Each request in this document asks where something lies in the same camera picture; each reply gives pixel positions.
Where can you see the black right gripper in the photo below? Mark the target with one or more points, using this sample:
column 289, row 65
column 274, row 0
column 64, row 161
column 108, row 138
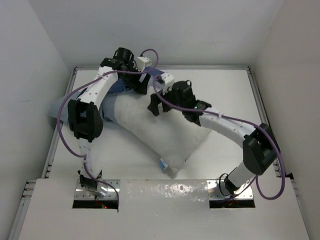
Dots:
column 154, row 105

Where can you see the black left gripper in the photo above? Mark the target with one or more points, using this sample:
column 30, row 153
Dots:
column 138, row 87

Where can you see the white pillow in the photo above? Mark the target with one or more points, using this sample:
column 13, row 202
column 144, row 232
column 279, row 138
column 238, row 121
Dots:
column 169, row 134

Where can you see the blue patterned pillowcase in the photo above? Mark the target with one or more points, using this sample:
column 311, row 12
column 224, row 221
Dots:
column 70, row 104

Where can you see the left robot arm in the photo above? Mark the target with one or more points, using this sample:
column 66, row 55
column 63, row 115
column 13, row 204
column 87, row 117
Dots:
column 84, row 116

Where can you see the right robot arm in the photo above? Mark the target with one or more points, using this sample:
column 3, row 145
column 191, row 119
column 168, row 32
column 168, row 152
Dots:
column 258, row 143

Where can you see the white front cover board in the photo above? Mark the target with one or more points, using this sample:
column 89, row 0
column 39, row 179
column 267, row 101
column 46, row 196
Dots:
column 158, row 210

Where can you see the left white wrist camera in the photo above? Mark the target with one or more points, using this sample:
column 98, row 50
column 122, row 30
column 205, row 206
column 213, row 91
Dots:
column 142, row 62

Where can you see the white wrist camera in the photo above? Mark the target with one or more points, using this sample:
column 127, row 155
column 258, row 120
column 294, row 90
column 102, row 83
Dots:
column 142, row 62
column 166, row 80

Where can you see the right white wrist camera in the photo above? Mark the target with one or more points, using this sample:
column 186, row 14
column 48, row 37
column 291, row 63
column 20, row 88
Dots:
column 166, row 80

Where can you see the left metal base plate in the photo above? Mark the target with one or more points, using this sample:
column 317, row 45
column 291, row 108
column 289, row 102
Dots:
column 103, row 193

